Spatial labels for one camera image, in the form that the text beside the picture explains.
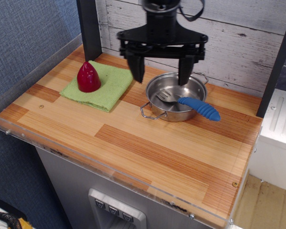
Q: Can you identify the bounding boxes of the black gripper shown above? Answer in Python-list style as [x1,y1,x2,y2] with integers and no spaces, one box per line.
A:
[117,8,208,86]

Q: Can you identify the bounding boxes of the red toy potato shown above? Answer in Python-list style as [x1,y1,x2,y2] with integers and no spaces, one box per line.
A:
[77,62,101,93]

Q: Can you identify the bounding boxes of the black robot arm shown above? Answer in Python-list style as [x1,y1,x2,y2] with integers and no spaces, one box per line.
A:
[117,0,208,86]

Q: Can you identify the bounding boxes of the green folded cloth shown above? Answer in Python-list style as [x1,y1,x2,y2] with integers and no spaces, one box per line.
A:
[60,61,133,112]

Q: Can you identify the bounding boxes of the stainless steel pot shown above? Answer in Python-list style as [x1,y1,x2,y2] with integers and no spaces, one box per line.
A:
[140,72,209,122]

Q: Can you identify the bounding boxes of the white toy sink counter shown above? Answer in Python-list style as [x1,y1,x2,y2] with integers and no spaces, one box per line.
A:
[248,89,286,189]

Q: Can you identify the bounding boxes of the grey cabinet with dispenser panel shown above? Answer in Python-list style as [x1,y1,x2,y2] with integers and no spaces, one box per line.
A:
[34,146,213,229]

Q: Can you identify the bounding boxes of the clear acrylic guard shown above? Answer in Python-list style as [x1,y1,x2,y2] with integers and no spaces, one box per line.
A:
[0,41,262,229]

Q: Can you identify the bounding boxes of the yellow tape object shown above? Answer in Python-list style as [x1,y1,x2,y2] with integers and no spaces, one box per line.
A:
[19,218,33,229]

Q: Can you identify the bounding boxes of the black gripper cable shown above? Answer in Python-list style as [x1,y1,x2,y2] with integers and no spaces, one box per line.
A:
[178,0,205,22]

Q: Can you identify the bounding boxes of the blue handled metal spatula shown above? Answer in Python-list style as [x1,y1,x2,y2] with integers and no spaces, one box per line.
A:
[156,89,221,122]

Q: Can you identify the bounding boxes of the black post right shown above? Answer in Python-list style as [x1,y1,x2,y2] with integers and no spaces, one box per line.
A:
[256,32,286,118]

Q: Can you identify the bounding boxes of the black braided cable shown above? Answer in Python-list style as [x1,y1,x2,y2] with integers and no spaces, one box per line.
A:
[0,209,22,229]

